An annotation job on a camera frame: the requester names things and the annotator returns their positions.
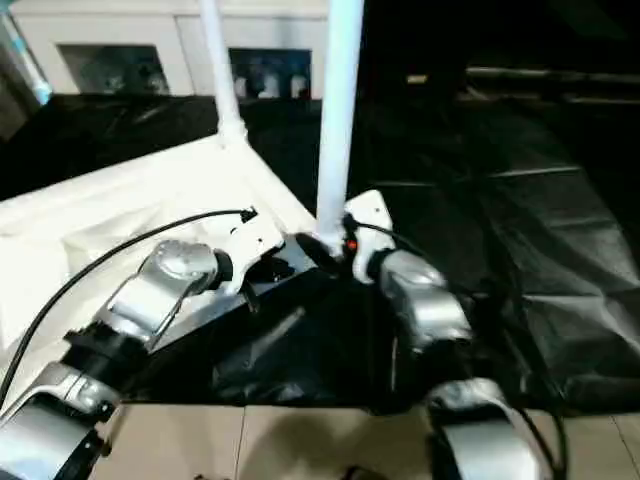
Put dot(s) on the black mat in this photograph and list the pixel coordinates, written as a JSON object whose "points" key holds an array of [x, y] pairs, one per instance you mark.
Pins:
{"points": [[500, 225]]}

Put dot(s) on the white plastic table top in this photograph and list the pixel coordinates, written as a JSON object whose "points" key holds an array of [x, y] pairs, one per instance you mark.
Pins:
{"points": [[125, 200]]}

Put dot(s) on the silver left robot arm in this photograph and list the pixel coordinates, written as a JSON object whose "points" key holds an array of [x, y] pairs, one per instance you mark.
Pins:
{"points": [[165, 285]]}

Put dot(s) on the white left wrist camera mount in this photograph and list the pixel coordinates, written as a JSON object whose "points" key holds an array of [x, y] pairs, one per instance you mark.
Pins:
{"points": [[250, 235]]}

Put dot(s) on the grey curtain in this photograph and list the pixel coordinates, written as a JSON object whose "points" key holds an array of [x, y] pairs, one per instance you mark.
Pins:
{"points": [[15, 85]]}

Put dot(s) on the small tan label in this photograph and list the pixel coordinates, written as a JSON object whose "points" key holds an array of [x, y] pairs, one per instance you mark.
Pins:
{"points": [[417, 79]]}

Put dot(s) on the teal patterned hanging cloth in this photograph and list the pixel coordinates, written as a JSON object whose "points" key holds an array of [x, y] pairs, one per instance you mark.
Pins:
{"points": [[37, 75]]}

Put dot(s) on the white cabinet with glass doors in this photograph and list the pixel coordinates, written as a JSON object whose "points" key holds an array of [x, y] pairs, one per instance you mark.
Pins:
{"points": [[150, 25]]}

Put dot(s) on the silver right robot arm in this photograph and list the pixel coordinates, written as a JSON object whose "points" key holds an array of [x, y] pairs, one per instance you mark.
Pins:
{"points": [[430, 300]]}

